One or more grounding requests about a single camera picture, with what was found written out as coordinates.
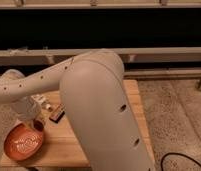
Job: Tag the white tube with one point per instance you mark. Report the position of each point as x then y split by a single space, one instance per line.
43 102

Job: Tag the grey wall rail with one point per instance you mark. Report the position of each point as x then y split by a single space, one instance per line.
138 55

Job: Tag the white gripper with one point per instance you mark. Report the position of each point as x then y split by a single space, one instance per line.
27 110

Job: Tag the brown chocolate bar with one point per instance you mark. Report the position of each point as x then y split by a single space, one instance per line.
57 114

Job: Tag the red pepper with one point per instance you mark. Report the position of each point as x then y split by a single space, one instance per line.
38 125

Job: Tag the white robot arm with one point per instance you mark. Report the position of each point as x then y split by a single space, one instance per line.
92 91

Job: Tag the orange ceramic bowl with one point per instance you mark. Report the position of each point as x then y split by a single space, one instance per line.
22 142

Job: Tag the wooden table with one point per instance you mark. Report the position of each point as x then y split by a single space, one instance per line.
61 148

